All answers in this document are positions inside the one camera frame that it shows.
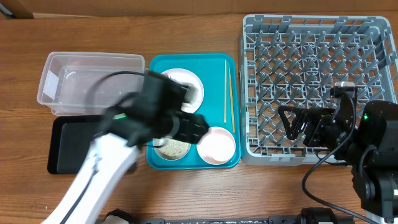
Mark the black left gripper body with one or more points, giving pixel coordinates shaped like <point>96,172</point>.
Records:
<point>188,127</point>

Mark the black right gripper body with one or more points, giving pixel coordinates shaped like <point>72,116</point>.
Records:
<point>330,132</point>

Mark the grey bowl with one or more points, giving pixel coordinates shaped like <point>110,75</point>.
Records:
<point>170,149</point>

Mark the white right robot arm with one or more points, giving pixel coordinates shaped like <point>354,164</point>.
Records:
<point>368,145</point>

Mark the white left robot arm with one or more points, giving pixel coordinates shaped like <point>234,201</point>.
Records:
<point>136,118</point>

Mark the large white plate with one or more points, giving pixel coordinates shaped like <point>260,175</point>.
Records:
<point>195,87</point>

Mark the small white plate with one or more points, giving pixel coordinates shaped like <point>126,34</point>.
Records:
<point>217,146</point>

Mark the right wooden chopstick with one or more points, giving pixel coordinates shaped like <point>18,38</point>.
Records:
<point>231,100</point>

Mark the teal plastic tray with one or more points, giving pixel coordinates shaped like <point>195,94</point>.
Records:
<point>209,68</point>

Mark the grey dish rack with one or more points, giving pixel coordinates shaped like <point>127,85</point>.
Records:
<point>294,61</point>

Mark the black tray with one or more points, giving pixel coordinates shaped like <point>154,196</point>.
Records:
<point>70,143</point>

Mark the clear plastic bin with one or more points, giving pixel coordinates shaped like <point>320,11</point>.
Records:
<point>68,76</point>

